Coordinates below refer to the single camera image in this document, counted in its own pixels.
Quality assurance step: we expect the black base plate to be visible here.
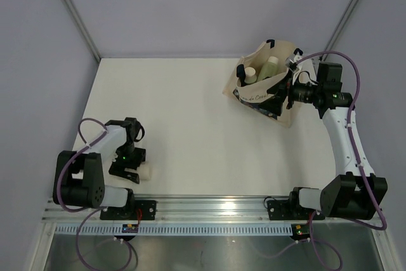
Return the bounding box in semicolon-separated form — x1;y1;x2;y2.
263;196;314;221
100;200;157;221

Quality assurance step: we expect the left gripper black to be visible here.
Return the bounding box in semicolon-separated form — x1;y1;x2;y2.
109;142;145;182

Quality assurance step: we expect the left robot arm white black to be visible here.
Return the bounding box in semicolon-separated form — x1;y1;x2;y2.
53;117;146;220

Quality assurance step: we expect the aluminium mounting rail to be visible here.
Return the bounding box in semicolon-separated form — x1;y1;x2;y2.
41;194;269;224

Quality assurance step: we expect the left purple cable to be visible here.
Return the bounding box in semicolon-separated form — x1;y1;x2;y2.
56;117;140;267

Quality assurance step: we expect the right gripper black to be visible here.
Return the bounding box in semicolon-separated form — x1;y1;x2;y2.
258;69;322;117

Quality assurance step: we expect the right aluminium frame post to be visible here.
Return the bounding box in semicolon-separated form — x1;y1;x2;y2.
324;0;361;51

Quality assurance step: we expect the white slotted cable duct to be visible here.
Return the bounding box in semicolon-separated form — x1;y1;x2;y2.
55;223;294;236

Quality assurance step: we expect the aluminium frame post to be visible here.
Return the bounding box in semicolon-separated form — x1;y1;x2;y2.
61;0;102;64
324;0;361;51

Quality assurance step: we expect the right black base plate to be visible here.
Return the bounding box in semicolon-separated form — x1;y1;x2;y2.
263;196;314;221

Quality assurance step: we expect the beige canvas tote bag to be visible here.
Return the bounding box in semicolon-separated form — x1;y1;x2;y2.
223;39;303;128

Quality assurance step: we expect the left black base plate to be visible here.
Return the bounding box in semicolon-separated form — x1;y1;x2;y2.
100;200;157;221

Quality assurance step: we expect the pale bottle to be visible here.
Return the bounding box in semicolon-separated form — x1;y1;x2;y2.
257;56;278;82

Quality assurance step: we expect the left aluminium frame post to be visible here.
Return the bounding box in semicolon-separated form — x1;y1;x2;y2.
61;0;102;64

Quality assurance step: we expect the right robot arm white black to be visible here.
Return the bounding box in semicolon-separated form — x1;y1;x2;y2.
259;62;388;220

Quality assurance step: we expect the cream bottle with lettering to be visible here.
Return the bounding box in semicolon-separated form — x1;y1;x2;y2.
136;162;152;181

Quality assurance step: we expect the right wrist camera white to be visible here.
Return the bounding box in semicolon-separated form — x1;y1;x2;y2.
285;54;303;74

